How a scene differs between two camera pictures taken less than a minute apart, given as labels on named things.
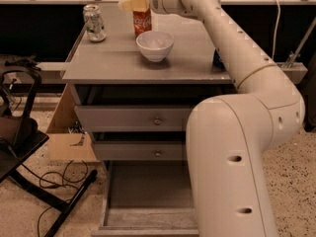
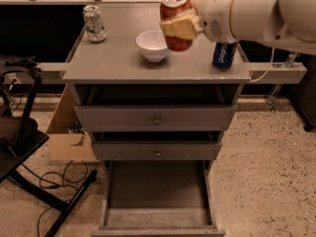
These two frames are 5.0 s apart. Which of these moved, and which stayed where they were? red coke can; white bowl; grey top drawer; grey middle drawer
Moved: red coke can
Stayed: white bowl; grey top drawer; grey middle drawer
